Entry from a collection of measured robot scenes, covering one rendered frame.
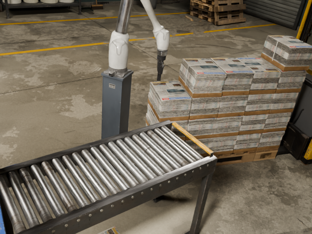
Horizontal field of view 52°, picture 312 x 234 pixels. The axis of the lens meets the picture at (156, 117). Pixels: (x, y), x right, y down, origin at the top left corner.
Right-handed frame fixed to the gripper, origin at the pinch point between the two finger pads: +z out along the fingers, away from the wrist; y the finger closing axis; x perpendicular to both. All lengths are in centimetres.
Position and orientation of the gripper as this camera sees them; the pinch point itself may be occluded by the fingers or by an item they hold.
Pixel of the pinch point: (159, 76)
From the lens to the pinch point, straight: 284.7
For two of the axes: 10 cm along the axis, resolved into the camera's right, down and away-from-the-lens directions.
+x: -9.5, 0.7, -3.1
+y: -3.0, -5.2, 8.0
